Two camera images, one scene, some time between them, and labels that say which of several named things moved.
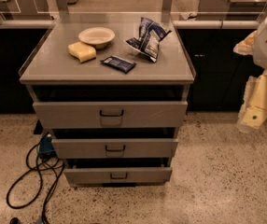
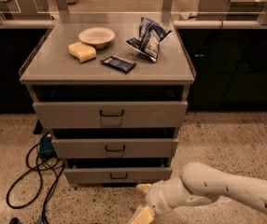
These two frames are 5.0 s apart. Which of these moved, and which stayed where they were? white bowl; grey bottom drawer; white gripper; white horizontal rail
Moved: white gripper
Stayed: white horizontal rail; white bowl; grey bottom drawer
